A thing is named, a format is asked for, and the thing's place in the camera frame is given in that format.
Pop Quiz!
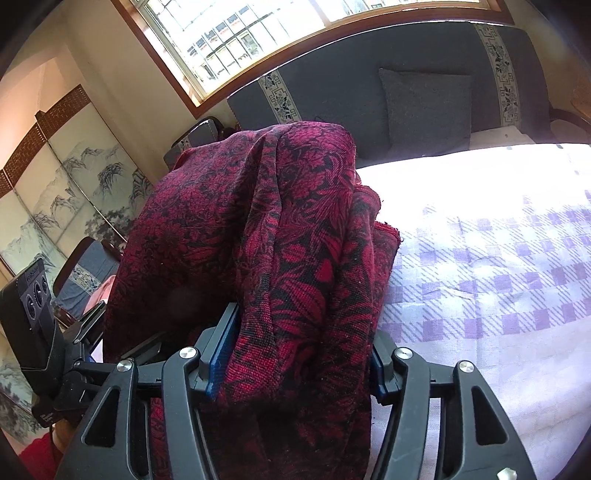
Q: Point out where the dark red floral knit sweater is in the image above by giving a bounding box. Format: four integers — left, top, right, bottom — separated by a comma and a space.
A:
103, 122, 401, 479

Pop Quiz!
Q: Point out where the pink clothes pile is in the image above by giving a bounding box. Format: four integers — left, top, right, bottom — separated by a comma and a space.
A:
84, 275, 116, 314

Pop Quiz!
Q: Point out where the person's left hand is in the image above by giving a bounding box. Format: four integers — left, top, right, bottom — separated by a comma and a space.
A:
51, 419, 76, 453

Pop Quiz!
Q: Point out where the grey cushioned wooden armchair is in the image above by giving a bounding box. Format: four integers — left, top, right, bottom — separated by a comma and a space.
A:
52, 237, 122, 327

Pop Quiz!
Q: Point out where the pink checkered bed sheet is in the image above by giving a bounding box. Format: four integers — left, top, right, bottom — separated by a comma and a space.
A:
359, 144, 590, 479

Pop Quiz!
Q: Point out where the painted folding screen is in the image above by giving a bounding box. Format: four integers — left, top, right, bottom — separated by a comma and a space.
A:
0, 85, 157, 434

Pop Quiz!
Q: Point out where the grey cushioned chair back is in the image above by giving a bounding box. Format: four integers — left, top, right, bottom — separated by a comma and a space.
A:
163, 116, 236, 171

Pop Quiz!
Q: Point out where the grey square pillow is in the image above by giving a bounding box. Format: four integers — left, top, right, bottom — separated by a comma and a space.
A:
379, 69, 472, 160

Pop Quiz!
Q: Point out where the wooden framed window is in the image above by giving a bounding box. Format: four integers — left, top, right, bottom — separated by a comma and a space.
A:
113, 1, 514, 118

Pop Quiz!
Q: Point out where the round glass side table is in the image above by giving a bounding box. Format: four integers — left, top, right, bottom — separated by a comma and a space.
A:
549, 78, 591, 139

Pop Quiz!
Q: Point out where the grey padded headboard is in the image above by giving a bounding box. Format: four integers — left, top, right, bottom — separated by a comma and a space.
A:
228, 22, 551, 166

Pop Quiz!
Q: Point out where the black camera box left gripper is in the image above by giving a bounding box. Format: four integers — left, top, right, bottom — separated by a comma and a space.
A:
1, 258, 63, 375

